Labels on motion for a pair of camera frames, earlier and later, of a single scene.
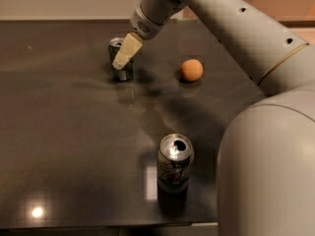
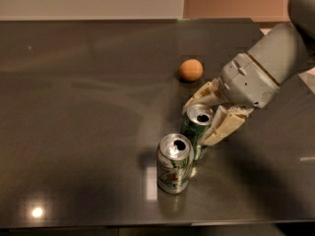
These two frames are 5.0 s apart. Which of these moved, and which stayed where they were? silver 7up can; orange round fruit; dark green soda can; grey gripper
Moved: dark green soda can; grey gripper
Stayed: silver 7up can; orange round fruit
